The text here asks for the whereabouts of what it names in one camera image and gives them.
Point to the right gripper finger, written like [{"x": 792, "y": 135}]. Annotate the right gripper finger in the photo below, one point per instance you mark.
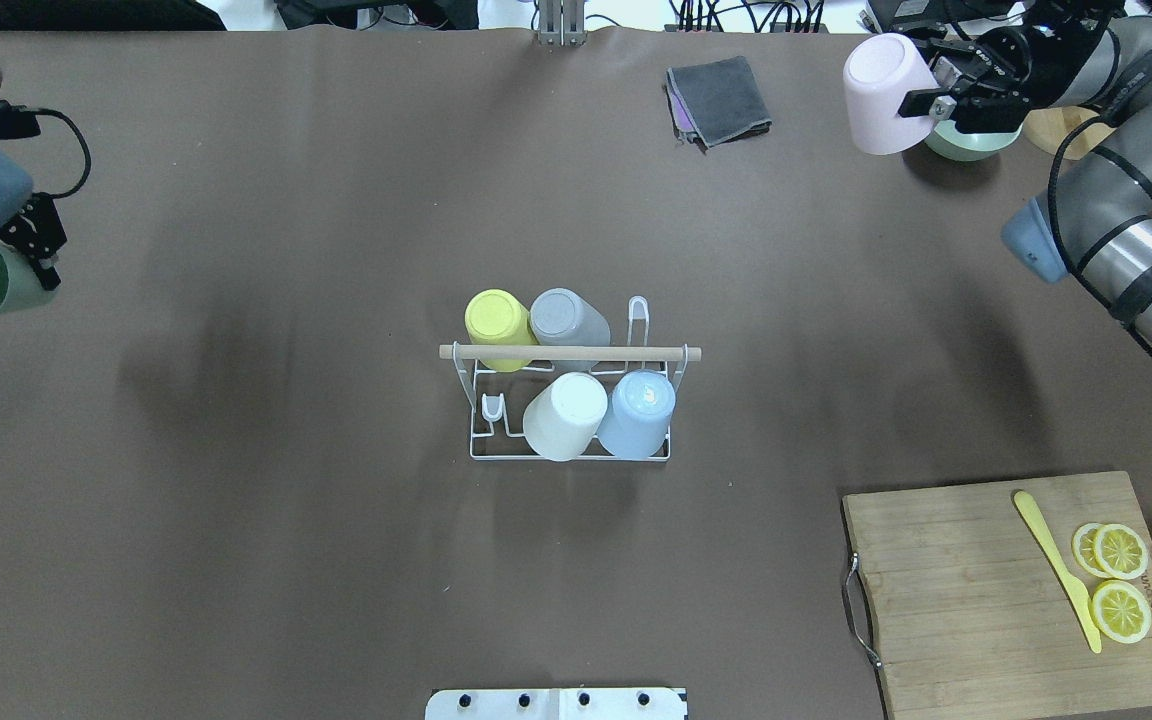
[{"x": 930, "y": 39}]

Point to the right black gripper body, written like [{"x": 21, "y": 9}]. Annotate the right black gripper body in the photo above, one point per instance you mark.
[{"x": 1026, "y": 52}]

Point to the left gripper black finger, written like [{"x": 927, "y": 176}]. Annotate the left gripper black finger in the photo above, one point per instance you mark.
[{"x": 47, "y": 274}]

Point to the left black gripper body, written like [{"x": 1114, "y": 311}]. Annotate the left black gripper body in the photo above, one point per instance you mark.
[{"x": 39, "y": 227}]

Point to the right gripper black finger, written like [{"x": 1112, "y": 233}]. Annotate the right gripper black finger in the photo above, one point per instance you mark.
[{"x": 934, "y": 103}]

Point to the pink plastic cup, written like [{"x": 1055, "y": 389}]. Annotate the pink plastic cup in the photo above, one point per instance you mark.
[{"x": 878, "y": 74}]

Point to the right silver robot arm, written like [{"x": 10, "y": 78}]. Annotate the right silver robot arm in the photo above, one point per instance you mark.
[{"x": 1094, "y": 220}]

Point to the grey plastic cup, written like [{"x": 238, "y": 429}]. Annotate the grey plastic cup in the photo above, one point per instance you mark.
[{"x": 560, "y": 317}]

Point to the blue plastic cup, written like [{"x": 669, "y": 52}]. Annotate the blue plastic cup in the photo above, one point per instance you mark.
[{"x": 637, "y": 420}]

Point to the yellow plastic cup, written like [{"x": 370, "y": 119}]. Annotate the yellow plastic cup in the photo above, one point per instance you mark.
[{"x": 496, "y": 317}]

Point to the white plastic cup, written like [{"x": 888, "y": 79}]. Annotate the white plastic cup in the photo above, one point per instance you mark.
[{"x": 562, "y": 421}]

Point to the light green bowl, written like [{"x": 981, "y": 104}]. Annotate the light green bowl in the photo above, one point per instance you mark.
[{"x": 949, "y": 142}]

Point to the grey folded cloth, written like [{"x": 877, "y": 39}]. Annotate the grey folded cloth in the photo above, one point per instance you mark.
[{"x": 716, "y": 103}]

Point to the yellow plastic knife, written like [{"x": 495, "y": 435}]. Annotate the yellow plastic knife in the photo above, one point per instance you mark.
[{"x": 1074, "y": 588}]

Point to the lemon slice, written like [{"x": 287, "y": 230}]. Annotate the lemon slice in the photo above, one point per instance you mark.
[
  {"x": 1119, "y": 551},
  {"x": 1121, "y": 611}
]

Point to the wooden cutting board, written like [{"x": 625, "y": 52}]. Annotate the wooden cutting board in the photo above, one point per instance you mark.
[{"x": 968, "y": 620}]

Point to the aluminium frame post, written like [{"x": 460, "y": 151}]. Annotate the aluminium frame post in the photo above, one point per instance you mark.
[{"x": 560, "y": 23}]

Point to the white wire cup rack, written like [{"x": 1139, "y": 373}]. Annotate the white wire cup rack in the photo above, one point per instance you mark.
[{"x": 546, "y": 381}]

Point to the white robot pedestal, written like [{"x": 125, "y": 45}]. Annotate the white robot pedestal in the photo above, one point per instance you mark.
[{"x": 559, "y": 703}]

